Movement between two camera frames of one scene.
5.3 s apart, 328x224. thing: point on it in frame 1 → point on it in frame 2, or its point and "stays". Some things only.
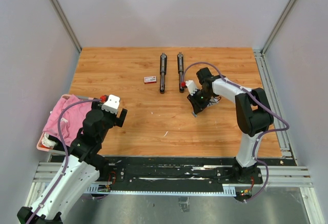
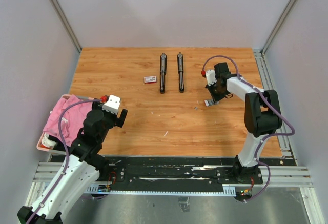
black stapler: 163,71 stays
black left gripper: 116,121 stays
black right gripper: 197,106 → 216,98
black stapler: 180,70 stays
